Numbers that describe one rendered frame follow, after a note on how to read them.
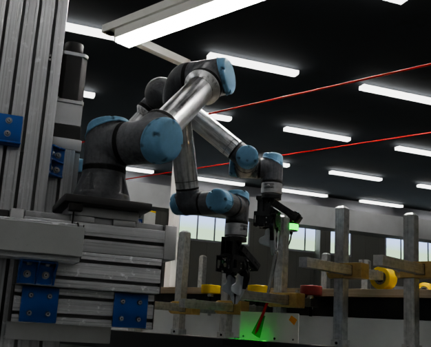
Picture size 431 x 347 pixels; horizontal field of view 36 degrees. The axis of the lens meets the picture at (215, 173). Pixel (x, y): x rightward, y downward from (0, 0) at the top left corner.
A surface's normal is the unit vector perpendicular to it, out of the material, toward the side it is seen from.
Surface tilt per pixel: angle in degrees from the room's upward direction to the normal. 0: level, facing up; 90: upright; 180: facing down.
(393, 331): 90
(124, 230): 90
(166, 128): 96
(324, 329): 90
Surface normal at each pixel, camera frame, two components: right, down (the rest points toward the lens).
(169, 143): 0.83, 0.01
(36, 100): 0.36, -0.18
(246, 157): 0.01, -0.22
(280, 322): -0.67, -0.20
